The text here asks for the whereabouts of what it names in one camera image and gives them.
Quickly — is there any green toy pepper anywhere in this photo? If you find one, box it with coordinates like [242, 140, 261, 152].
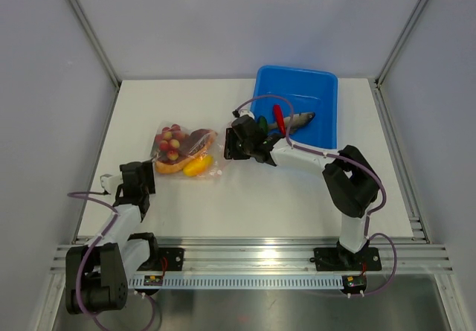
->
[257, 115, 268, 134]

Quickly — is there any red toy chili pepper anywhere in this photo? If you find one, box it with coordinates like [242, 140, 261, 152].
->
[272, 104, 286, 135]

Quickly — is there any clear zip top bag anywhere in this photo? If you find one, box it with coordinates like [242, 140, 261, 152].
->
[150, 122, 227, 179]

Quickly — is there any grey toy fish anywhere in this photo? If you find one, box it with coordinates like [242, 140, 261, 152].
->
[282, 112, 315, 135]

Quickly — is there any orange toy fruit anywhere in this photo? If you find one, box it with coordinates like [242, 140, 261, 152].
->
[183, 155, 213, 177]

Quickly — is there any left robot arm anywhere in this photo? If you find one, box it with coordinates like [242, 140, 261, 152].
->
[65, 161, 161, 316]

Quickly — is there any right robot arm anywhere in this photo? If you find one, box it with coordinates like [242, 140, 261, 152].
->
[224, 115, 386, 273]

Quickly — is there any orange toy croissant bread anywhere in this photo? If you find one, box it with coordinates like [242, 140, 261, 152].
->
[151, 129, 218, 174]

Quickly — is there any red toy grape bunch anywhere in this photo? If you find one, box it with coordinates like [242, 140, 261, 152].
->
[151, 123, 187, 162]

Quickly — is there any blue plastic bin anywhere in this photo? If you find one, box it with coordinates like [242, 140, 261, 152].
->
[254, 65, 338, 150]

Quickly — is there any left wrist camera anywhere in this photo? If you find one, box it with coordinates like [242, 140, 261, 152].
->
[100, 174, 123, 195]

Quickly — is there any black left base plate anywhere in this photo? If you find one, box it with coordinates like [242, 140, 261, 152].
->
[158, 247, 184, 272]

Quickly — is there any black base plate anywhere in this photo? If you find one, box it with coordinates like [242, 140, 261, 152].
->
[309, 246, 382, 271]
[158, 247, 184, 272]

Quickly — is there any white slotted cable duct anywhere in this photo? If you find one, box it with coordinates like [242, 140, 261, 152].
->
[129, 274, 344, 290]

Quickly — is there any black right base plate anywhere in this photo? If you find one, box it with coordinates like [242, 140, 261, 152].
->
[309, 246, 382, 271]

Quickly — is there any aluminium frame post left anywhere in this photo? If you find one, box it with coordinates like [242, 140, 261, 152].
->
[66, 0, 122, 90]

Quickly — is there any aluminium frame post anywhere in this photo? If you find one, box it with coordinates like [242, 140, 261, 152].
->
[66, 0, 122, 90]
[375, 0, 431, 89]

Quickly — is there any aluminium frame post right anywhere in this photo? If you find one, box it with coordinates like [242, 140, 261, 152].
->
[375, 0, 431, 89]

